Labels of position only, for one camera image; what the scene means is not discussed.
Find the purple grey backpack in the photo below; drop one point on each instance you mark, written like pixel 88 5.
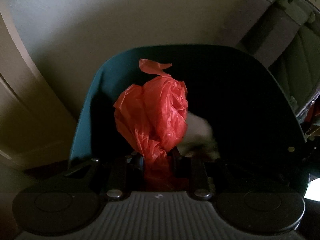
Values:
pixel 283 35

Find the red black backpack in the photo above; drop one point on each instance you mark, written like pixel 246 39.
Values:
pixel 312 117

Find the red plastic bag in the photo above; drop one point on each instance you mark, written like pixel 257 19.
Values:
pixel 152 118

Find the white crumpled trash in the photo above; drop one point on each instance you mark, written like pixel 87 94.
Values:
pixel 198 139

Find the beige wooden door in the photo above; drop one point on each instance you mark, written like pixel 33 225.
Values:
pixel 36 128

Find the dark teal trash bin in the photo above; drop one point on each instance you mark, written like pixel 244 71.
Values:
pixel 253 125

